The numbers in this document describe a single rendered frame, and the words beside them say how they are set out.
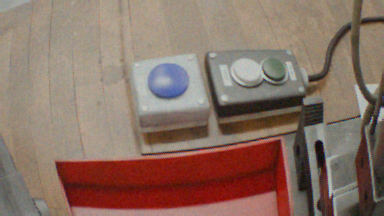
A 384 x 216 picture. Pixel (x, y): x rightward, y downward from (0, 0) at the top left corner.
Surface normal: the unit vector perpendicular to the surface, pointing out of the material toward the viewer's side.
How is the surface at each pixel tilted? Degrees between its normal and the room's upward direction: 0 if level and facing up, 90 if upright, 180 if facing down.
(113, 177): 90
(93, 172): 90
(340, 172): 0
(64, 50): 0
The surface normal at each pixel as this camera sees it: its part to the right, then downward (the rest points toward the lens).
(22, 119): 0.05, -0.59
